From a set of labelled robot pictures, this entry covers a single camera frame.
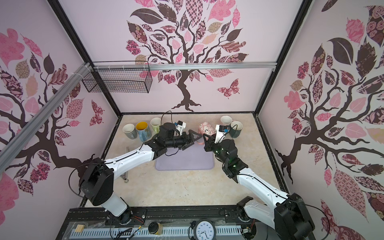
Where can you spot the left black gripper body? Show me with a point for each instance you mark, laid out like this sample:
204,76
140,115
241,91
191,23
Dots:
179,141

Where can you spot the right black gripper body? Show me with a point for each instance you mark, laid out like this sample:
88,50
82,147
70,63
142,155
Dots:
210,143

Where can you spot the pink round mug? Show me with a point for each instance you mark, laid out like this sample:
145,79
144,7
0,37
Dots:
206,128

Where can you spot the light green mug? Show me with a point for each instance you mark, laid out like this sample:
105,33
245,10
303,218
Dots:
156,123

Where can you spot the dark green mug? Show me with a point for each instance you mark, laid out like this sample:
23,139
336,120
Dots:
236,129

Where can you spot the blue butterfly mug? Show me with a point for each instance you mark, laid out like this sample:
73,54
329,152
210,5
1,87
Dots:
144,131

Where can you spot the pink patterned mug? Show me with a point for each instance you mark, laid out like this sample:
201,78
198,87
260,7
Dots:
226,120

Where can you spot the grey mug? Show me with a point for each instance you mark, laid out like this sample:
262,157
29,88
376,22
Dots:
130,131

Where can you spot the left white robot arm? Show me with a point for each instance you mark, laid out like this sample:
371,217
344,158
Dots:
98,180

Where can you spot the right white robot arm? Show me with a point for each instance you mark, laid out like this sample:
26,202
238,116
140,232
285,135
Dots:
286,214

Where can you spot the lavender plastic tray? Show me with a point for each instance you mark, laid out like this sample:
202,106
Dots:
193,158

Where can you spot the round analog clock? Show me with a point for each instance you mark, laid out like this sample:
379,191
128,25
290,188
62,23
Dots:
204,230

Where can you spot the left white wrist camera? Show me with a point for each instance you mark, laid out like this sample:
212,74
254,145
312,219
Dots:
180,126

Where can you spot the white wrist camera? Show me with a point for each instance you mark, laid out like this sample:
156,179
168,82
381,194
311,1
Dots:
180,126
221,132

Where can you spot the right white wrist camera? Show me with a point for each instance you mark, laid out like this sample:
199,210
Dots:
221,132

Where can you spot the black wire basket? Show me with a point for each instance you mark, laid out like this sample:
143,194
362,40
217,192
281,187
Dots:
119,77

